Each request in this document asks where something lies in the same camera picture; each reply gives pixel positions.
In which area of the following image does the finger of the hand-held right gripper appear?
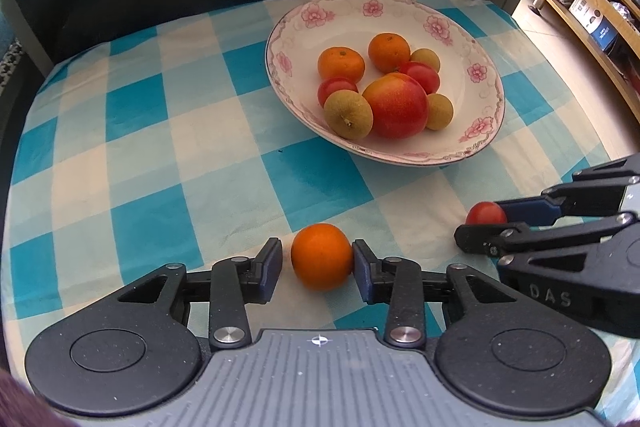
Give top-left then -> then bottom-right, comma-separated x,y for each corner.
500,158 -> 640,224
454,213 -> 640,258

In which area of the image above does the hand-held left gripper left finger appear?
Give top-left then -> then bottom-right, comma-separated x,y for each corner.
112,237 -> 284,352

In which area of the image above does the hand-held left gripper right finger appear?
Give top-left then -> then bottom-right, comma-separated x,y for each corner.
352,239 -> 541,351

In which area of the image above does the red cherry tomato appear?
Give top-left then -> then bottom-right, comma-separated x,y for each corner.
318,77 -> 360,106
465,201 -> 508,226
398,61 -> 441,95

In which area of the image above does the small orange mandarin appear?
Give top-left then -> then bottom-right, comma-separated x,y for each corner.
318,47 -> 366,81
368,33 -> 412,74
291,223 -> 355,292

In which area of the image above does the red apple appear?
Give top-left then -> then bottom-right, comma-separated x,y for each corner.
361,73 -> 430,140

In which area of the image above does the white floral plate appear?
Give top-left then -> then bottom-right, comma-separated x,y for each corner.
265,0 -> 506,166

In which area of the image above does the brown longan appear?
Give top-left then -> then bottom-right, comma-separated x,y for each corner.
425,93 -> 455,131
323,89 -> 374,140
410,48 -> 441,72

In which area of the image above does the blue checkered cloth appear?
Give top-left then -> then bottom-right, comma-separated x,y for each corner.
0,0 -> 640,427

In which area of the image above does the blue box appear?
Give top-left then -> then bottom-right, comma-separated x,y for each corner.
590,17 -> 617,46

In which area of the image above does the white box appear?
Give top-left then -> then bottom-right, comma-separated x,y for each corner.
570,0 -> 601,25

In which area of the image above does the person's maroon clothing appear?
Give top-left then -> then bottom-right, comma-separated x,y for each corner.
0,369 -> 76,427

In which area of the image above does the black patterned cloth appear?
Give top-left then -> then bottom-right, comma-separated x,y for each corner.
0,37 -> 23,88

